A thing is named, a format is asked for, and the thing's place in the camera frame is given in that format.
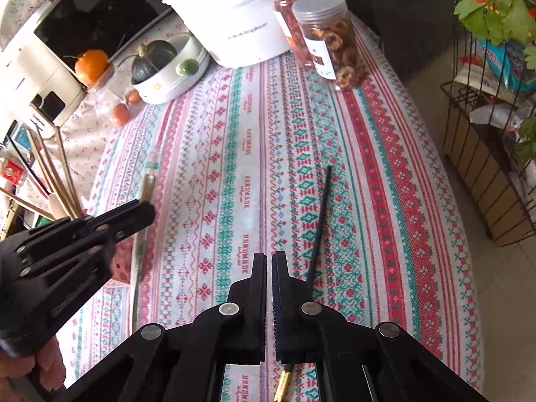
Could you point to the dark green pumpkin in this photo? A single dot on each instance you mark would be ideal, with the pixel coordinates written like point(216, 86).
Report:
point(150, 59)

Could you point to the patterned striped tablecloth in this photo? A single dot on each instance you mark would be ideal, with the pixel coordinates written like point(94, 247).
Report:
point(244, 160)

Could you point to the wooden chopstick pair member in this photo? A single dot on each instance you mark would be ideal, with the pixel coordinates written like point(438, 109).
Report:
point(51, 175)

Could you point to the green leafy vegetables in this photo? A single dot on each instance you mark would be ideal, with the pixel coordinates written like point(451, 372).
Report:
point(504, 31)

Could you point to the black microwave oven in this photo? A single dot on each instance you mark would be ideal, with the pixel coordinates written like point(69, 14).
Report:
point(70, 28)

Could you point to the glass jar with tomatoes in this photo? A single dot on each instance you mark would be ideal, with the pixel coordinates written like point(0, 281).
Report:
point(116, 99)

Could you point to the white plastic spoon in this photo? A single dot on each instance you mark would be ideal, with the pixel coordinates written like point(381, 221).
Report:
point(56, 208)

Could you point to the black chopstick gold tip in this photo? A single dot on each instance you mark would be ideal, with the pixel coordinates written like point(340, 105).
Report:
point(287, 369)

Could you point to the white electric cooking pot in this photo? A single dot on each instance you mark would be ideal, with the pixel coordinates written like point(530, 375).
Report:
point(236, 33)

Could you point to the light wooden chopstick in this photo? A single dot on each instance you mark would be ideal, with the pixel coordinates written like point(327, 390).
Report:
point(27, 205)

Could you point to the orange mandarin fruit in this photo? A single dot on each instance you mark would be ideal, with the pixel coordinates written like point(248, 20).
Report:
point(90, 66)

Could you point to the tall jar red snacks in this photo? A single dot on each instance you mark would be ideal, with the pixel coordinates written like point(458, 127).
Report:
point(289, 16)

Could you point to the white ceramic bowl green handle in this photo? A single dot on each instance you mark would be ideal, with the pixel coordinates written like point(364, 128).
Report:
point(178, 76)

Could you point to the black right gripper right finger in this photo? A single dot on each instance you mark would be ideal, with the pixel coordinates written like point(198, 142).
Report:
point(353, 362)

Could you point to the black wire vegetable rack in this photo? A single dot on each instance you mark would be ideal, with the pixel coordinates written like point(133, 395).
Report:
point(490, 140)

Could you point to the person's left hand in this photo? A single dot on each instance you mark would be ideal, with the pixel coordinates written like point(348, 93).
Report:
point(51, 366)

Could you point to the floral cloth cover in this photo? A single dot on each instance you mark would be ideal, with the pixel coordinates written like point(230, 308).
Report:
point(54, 146)

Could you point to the short jar dried rings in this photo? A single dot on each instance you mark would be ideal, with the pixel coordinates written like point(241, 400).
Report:
point(333, 39)

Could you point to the cream air fryer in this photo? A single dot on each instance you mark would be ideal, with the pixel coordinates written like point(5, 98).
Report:
point(39, 88)

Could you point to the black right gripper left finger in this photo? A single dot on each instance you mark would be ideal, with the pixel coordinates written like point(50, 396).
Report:
point(186, 363)

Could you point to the pink perforated utensil basket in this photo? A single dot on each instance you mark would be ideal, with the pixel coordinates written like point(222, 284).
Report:
point(121, 262)

